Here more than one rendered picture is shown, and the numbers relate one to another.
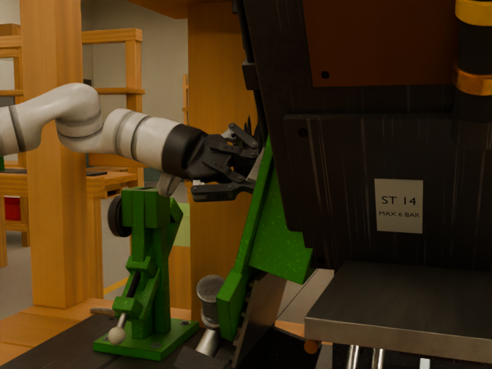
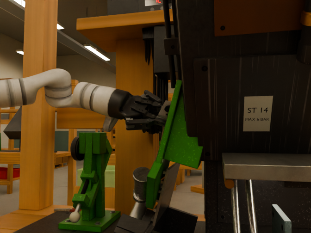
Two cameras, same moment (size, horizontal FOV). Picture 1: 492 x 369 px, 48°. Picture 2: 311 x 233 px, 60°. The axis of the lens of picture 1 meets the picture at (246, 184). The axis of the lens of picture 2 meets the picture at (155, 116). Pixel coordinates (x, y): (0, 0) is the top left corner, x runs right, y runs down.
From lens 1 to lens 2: 0.17 m
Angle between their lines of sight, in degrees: 12
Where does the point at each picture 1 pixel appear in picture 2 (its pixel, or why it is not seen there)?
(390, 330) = (283, 167)
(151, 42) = not seen: hidden behind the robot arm
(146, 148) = (99, 101)
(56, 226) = (36, 161)
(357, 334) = (261, 172)
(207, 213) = (125, 149)
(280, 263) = (183, 156)
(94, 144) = (66, 101)
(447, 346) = not seen: outside the picture
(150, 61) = not seen: hidden behind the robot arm
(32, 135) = (31, 94)
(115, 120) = (80, 86)
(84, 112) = (62, 82)
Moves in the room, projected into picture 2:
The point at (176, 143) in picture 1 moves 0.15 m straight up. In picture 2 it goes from (116, 97) to (117, 38)
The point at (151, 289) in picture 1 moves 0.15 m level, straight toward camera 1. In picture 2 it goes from (95, 189) to (99, 202)
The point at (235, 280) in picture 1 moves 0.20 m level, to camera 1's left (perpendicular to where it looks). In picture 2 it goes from (157, 167) to (50, 168)
